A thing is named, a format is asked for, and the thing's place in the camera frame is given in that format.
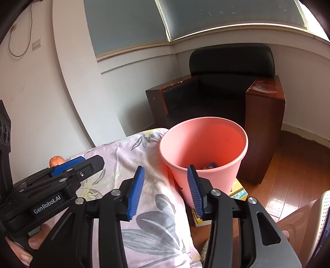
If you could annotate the frosted glass window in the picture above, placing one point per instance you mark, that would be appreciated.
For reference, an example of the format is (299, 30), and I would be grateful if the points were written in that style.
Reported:
(206, 15)

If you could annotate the trash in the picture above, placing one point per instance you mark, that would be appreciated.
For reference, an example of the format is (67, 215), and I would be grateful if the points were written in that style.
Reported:
(211, 165)

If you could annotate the wall switch plate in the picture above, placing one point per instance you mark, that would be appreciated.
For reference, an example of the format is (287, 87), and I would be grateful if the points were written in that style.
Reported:
(36, 44)

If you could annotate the pink plastic bucket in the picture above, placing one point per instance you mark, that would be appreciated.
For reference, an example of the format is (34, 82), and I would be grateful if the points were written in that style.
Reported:
(201, 141)

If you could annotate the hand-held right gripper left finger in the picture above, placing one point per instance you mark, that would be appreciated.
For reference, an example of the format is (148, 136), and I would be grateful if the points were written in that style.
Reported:
(135, 193)

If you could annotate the colourful cardboard box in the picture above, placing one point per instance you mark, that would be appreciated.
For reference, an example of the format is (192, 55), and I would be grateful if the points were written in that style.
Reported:
(238, 192)

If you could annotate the beige plastic chair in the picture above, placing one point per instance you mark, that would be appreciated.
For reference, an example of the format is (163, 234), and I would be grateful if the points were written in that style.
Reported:
(309, 221)

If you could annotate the small wall plate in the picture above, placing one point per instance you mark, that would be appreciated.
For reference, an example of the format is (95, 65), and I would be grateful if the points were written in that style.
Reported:
(13, 28)

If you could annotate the floral pink tablecloth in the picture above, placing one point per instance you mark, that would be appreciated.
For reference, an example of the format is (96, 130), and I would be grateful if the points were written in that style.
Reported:
(154, 226)

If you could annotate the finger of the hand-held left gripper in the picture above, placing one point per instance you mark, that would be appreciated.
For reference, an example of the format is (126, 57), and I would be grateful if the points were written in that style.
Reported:
(69, 166)

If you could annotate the black wooden armchair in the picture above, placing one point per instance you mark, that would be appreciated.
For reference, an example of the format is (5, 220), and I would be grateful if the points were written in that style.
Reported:
(226, 87)

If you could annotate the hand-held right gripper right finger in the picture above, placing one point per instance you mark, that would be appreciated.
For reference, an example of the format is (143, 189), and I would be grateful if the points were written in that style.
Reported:
(194, 193)

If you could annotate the person's left hand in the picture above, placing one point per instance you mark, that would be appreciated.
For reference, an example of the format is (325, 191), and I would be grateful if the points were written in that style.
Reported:
(37, 242)

